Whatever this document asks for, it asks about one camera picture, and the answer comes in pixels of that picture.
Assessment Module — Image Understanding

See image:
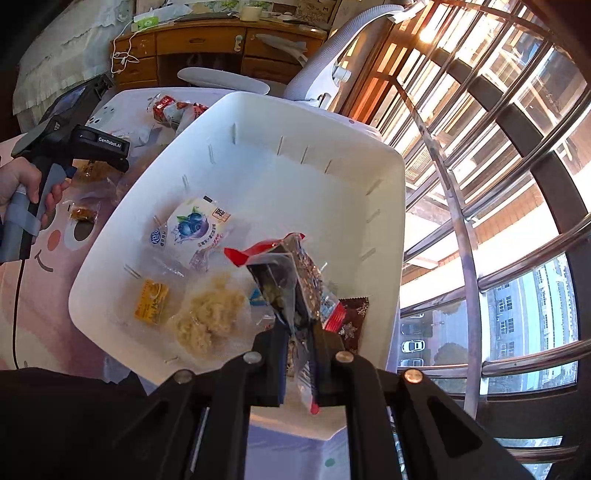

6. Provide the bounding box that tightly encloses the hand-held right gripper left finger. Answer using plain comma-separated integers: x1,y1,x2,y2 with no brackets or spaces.
113,256,296,480

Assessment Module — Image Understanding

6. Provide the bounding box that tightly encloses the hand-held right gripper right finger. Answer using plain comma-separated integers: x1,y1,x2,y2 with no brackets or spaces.
298,295,532,480

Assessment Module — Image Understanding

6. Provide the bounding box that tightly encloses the brown snowflake packet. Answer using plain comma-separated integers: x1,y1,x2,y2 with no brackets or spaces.
339,295,371,354

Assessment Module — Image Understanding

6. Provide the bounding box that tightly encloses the pale crispy clump packet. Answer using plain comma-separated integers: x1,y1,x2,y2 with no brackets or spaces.
168,272,259,357

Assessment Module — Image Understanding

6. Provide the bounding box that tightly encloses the nut bar packet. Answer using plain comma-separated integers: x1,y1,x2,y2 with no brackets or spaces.
224,233,347,414

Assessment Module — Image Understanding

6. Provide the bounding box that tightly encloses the small yellow packet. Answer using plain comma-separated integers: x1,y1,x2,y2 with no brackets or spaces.
134,278,171,324

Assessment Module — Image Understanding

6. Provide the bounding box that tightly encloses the white plastic bin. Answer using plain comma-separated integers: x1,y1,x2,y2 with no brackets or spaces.
68,91,407,441

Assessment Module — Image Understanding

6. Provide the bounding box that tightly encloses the person's left hand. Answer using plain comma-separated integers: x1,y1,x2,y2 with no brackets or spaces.
0,159,73,232

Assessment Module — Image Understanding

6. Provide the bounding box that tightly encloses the small amber candy packet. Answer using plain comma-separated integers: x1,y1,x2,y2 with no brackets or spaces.
69,205,100,225

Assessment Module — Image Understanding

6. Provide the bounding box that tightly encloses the white lace cloth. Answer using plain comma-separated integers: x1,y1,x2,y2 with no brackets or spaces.
11,0,134,134

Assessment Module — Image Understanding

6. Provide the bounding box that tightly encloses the white red printed packet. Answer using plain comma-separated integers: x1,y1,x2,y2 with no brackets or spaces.
166,100,209,134

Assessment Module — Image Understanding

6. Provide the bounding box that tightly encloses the green tissue box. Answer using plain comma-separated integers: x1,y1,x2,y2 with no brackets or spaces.
133,11,163,31

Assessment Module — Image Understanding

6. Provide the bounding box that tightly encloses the blueberry print packet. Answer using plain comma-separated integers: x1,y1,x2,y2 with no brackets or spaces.
148,196,232,273

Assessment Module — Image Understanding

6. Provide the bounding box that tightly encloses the wooden desk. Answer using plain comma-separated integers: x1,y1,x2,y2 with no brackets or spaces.
113,18,328,88

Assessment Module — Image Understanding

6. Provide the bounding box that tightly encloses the dark keyboard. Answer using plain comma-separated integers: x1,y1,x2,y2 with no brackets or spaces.
171,12,241,25

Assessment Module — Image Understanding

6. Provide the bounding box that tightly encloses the person's dark clothing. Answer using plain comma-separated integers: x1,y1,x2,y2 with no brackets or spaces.
0,367,158,480

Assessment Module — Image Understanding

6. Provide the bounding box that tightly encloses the grey office chair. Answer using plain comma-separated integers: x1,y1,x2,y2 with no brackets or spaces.
178,4,416,116

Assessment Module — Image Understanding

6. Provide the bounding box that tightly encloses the patterned storage box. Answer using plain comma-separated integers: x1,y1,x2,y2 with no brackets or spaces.
295,0,341,22

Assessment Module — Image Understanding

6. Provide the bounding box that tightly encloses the metal window grille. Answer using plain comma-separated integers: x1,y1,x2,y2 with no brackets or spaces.
342,0,591,480

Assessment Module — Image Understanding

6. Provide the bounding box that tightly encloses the white charger cable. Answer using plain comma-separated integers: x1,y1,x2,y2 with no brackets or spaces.
111,27,140,75

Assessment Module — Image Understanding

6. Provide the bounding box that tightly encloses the black cable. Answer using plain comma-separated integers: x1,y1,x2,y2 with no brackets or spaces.
12,257,29,370

